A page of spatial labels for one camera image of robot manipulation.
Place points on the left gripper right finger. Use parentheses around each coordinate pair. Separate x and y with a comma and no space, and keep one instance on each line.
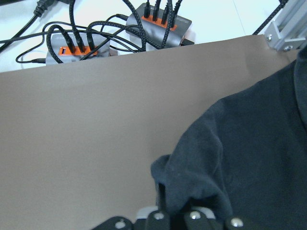
(199,220)

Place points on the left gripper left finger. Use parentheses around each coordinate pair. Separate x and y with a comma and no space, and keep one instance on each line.
(155,220)

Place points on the black graphic t-shirt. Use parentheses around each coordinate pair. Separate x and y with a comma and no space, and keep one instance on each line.
(246,155)

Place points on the orange grey usb hub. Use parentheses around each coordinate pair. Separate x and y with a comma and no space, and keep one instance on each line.
(155,30)
(61,49)

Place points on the aluminium frame post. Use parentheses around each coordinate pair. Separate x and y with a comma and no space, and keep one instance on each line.
(289,30)

